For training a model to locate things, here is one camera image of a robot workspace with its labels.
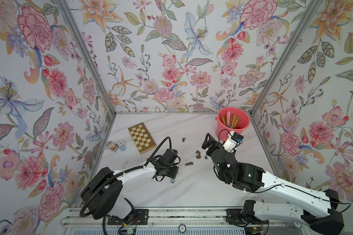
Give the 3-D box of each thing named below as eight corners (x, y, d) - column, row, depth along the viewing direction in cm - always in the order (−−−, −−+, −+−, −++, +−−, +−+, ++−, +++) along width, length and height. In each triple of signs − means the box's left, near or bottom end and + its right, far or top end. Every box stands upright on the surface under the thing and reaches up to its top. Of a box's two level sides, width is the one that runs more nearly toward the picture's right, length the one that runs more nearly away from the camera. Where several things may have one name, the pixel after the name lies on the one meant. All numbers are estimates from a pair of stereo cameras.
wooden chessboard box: (140, 155, 98) (139, 153, 96) (128, 130, 111) (127, 128, 109) (157, 147, 102) (156, 145, 100) (143, 124, 115) (143, 122, 113)
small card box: (105, 147, 102) (104, 146, 100) (110, 142, 105) (109, 140, 104) (115, 152, 100) (114, 150, 98) (120, 146, 103) (119, 144, 101)
